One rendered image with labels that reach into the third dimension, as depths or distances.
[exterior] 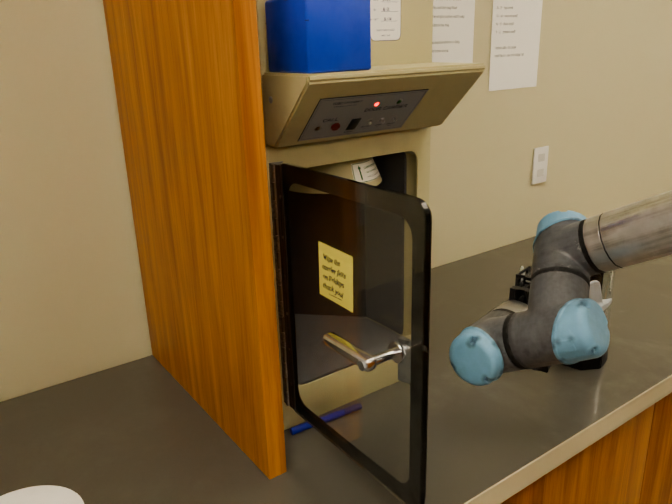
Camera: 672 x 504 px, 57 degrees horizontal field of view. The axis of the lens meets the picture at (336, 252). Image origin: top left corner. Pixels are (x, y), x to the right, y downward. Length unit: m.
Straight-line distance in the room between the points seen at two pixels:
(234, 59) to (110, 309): 0.71
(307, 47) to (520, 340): 0.45
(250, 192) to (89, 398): 0.61
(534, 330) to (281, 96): 0.44
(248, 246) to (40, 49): 0.58
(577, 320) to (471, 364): 0.15
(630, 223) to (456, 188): 1.01
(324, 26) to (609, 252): 0.45
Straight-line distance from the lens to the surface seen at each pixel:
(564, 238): 0.87
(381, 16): 1.00
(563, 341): 0.80
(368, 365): 0.70
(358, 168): 1.02
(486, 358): 0.83
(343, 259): 0.77
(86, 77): 1.24
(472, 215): 1.86
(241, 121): 0.77
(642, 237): 0.83
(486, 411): 1.12
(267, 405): 0.90
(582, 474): 1.25
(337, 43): 0.81
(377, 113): 0.91
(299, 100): 0.80
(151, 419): 1.15
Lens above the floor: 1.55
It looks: 19 degrees down
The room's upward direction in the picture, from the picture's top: 2 degrees counter-clockwise
